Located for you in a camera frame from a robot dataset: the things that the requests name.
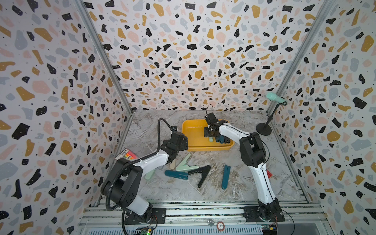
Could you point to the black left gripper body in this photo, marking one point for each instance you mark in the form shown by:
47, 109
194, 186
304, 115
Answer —
184, 146

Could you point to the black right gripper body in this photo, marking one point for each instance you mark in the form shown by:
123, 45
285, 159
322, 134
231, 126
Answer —
209, 131

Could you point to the yellow storage box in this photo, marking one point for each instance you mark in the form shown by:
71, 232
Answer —
194, 131

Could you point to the black pruning pliers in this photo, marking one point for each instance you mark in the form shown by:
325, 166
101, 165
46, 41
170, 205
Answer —
226, 140

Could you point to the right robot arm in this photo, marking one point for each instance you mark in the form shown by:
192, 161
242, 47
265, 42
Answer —
253, 155

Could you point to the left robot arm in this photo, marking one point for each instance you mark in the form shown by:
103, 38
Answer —
122, 183

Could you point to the beige pliers behind arm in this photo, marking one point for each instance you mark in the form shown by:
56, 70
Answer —
172, 165

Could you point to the open light green pliers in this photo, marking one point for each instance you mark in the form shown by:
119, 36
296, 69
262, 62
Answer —
184, 167

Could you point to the teal pliers lower left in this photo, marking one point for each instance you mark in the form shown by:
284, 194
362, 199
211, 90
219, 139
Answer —
176, 174

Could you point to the open black pliers centre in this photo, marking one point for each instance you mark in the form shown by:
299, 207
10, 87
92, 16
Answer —
204, 171

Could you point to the red pruning pliers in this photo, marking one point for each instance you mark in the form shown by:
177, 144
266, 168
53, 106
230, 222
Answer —
269, 174

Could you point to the highlighter pen pack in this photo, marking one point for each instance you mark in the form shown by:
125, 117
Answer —
127, 155

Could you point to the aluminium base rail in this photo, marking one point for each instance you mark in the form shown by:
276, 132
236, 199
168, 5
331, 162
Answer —
228, 218

